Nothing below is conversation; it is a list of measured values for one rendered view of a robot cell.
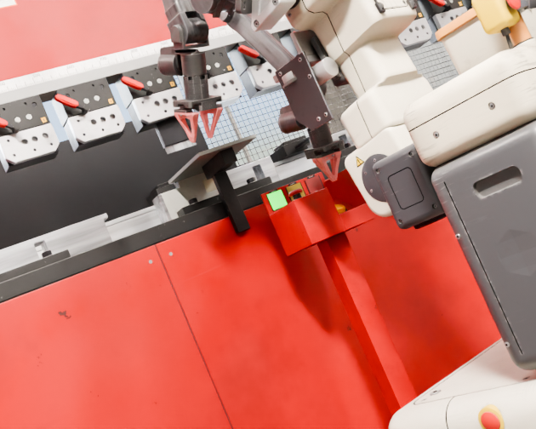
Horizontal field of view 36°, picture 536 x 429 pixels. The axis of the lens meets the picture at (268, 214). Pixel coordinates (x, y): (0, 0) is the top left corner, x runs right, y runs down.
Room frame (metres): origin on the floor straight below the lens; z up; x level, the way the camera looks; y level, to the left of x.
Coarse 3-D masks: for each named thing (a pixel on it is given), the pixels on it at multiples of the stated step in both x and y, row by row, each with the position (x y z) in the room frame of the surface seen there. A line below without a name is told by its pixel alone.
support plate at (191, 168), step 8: (248, 136) 2.19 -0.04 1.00; (224, 144) 2.15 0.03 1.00; (232, 144) 2.16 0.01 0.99; (240, 144) 2.20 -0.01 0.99; (200, 152) 2.12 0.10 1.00; (208, 152) 2.13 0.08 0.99; (216, 152) 2.17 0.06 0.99; (192, 160) 2.16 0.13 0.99; (200, 160) 2.18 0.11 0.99; (208, 160) 2.24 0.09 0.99; (184, 168) 2.22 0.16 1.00; (192, 168) 2.25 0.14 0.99; (200, 168) 2.30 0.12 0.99; (176, 176) 2.28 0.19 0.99; (184, 176) 2.33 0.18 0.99
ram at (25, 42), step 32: (32, 0) 2.25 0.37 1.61; (64, 0) 2.29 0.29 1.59; (96, 0) 2.33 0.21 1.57; (128, 0) 2.38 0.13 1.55; (160, 0) 2.42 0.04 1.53; (0, 32) 2.19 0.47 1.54; (32, 32) 2.23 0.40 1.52; (64, 32) 2.27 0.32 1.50; (96, 32) 2.31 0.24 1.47; (128, 32) 2.36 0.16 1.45; (160, 32) 2.40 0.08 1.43; (0, 64) 2.17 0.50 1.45; (32, 64) 2.21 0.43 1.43; (64, 64) 2.25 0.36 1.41; (128, 64) 2.34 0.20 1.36; (0, 96) 2.16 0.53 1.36
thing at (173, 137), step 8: (168, 120) 2.39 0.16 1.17; (176, 120) 2.40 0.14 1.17; (160, 128) 2.38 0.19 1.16; (168, 128) 2.39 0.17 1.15; (176, 128) 2.40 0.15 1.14; (160, 136) 2.38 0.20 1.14; (168, 136) 2.38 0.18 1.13; (176, 136) 2.39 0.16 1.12; (184, 136) 2.40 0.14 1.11; (168, 144) 2.38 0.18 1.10; (176, 144) 2.40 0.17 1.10; (184, 144) 2.41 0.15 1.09; (192, 144) 2.42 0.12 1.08; (168, 152) 2.38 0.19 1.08
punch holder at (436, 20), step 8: (424, 0) 2.91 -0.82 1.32; (448, 0) 2.93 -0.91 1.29; (456, 0) 2.95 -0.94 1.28; (424, 8) 2.92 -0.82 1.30; (432, 8) 2.89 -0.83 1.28; (440, 8) 2.91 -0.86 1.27; (456, 8) 2.94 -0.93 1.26; (464, 8) 2.95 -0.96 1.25; (432, 16) 2.91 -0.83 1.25; (440, 16) 2.89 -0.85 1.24; (448, 16) 2.91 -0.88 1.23; (456, 16) 2.94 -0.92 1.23; (432, 24) 2.92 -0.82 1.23; (440, 24) 2.89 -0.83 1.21; (432, 32) 2.94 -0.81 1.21; (432, 40) 2.95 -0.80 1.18
